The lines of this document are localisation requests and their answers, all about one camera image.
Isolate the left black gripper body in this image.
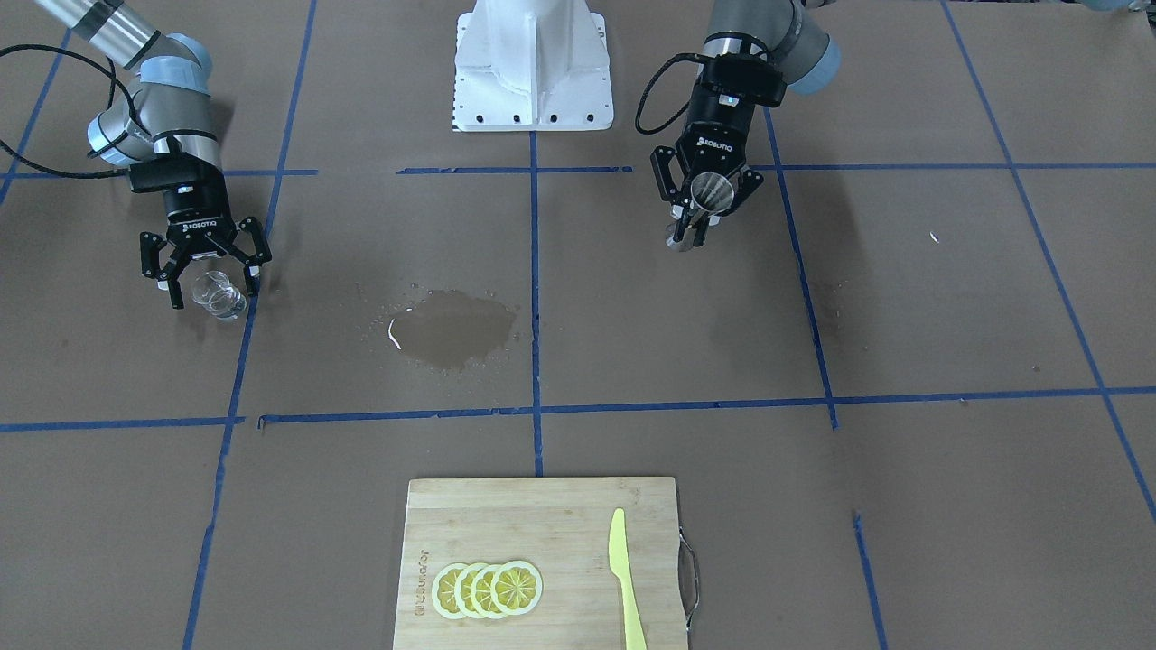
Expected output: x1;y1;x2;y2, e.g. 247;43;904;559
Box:
676;95;757;195

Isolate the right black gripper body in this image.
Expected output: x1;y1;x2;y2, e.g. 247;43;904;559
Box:
162;180;236;259

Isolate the steel jigger measuring cup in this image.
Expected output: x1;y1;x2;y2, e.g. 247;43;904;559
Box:
666;172;736;252

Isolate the clear glass cup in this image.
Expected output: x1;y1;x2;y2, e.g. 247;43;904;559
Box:
191;269;247;322

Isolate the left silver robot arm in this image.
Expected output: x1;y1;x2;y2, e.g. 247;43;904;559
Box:
635;1;842;251

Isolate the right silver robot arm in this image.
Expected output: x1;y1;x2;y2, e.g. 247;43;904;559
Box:
42;1;272;309

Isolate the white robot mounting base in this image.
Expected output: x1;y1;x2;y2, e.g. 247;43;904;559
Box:
452;1;615;132

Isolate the bamboo cutting board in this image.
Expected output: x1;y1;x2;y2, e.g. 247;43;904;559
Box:
393;477;689;649

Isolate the yellow plastic knife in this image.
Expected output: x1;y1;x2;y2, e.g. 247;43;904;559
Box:
608;507;649;649

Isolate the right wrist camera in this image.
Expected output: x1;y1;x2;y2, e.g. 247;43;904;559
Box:
126;152;224;193

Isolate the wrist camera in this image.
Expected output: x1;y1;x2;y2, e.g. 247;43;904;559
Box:
126;152;224;193
699;53;788;108

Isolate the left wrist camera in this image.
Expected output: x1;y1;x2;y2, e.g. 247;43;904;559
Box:
699;53;788;108

